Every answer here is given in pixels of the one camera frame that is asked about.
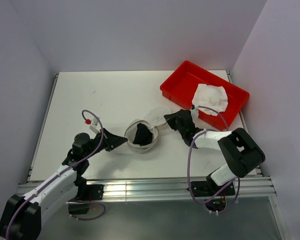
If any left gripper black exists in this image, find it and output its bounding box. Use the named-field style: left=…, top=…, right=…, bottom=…
left=83, top=127, right=127, bottom=159

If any black bra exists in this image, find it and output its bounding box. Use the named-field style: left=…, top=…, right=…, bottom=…
left=132, top=123, right=153, bottom=146

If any white bra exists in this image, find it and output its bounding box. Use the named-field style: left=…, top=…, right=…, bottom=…
left=192, top=83, right=228, bottom=113

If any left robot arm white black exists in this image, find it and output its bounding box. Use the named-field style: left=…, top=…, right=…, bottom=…
left=0, top=128, right=128, bottom=240

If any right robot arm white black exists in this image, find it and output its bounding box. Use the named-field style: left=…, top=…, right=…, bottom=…
left=164, top=109, right=266, bottom=195

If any red plastic tray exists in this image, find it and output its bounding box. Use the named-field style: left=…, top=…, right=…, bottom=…
left=160, top=60, right=250, bottom=130

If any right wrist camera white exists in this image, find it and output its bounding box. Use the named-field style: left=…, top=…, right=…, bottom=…
left=190, top=105, right=199, bottom=119

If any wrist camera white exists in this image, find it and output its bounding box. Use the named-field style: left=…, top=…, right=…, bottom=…
left=85, top=117, right=100, bottom=135
left=190, top=105, right=199, bottom=119

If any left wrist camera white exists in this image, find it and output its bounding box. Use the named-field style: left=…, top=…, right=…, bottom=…
left=85, top=117, right=100, bottom=135

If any aluminium frame rail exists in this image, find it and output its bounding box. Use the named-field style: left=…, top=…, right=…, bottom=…
left=14, top=174, right=277, bottom=205

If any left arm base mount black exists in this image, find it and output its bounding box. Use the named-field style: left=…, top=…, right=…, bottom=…
left=68, top=184, right=105, bottom=217

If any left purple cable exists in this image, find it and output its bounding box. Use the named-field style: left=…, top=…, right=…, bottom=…
left=5, top=109, right=105, bottom=240

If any purple cable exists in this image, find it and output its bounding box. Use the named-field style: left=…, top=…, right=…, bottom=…
left=186, top=105, right=241, bottom=213
left=5, top=109, right=105, bottom=240

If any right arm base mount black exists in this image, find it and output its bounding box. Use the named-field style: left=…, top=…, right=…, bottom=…
left=190, top=180, right=236, bottom=213

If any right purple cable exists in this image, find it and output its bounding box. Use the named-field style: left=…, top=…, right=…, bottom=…
left=186, top=105, right=241, bottom=213

